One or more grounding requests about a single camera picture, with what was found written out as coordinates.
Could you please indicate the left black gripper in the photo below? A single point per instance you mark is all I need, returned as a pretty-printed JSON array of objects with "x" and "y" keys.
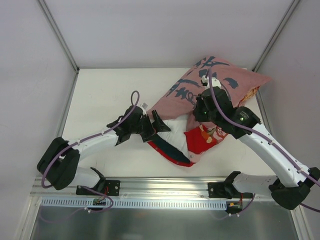
[{"x": 146, "y": 127}]

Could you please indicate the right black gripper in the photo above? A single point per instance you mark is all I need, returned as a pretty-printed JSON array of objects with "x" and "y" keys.
[{"x": 199, "y": 115}]

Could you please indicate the white pillow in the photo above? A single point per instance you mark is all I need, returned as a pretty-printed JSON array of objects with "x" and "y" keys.
[{"x": 176, "y": 136}]

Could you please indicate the pink red patterned pillowcase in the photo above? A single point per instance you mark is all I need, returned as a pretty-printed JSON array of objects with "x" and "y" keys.
[{"x": 193, "y": 107}]

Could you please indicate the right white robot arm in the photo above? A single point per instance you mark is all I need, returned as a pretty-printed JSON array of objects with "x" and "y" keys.
[{"x": 291, "y": 182}]

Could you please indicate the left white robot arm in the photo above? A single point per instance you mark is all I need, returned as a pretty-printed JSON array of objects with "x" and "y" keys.
[{"x": 60, "y": 163}]

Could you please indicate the aluminium mounting rail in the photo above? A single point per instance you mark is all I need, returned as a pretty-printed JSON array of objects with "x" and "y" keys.
[{"x": 172, "y": 188}]

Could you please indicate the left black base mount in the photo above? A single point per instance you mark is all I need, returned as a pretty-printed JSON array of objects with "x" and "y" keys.
[{"x": 105, "y": 186}]

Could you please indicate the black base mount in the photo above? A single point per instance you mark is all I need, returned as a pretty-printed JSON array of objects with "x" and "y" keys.
[
  {"x": 105, "y": 186},
  {"x": 217, "y": 190}
]

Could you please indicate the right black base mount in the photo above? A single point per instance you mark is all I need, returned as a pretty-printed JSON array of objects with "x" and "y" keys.
[{"x": 217, "y": 190}]

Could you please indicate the white slotted cable duct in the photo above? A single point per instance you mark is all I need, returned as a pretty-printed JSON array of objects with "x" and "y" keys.
[{"x": 135, "y": 203}]

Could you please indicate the right aluminium frame post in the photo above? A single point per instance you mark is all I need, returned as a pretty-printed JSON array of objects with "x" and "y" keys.
[{"x": 276, "y": 34}]

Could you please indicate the aluminium frame post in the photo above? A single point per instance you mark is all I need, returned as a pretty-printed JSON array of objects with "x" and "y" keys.
[
  {"x": 276, "y": 34},
  {"x": 58, "y": 34}
]

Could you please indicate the left aluminium frame post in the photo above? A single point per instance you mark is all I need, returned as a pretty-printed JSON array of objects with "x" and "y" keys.
[{"x": 58, "y": 34}]

